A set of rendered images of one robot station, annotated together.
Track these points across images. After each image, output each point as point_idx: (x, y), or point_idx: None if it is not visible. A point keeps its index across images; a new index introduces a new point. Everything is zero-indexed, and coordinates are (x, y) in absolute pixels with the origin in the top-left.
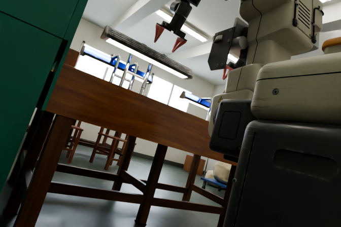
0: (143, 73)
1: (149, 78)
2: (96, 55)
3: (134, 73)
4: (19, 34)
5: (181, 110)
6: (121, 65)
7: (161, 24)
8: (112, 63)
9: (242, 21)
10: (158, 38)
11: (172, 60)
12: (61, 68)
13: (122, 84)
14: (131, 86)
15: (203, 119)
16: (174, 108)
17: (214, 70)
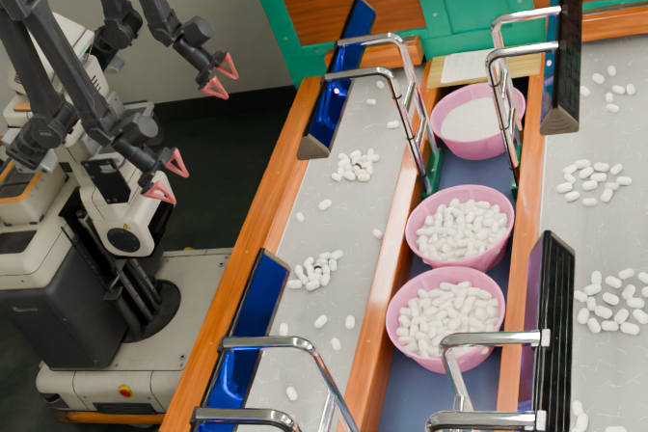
0: (551, 84)
1: (543, 113)
2: None
3: (406, 94)
4: None
5: (255, 196)
6: (552, 38)
7: (224, 54)
8: (549, 27)
9: (108, 97)
10: (227, 74)
11: (317, 94)
12: (294, 85)
13: (418, 113)
14: (500, 121)
15: (240, 232)
16: (259, 185)
17: (154, 144)
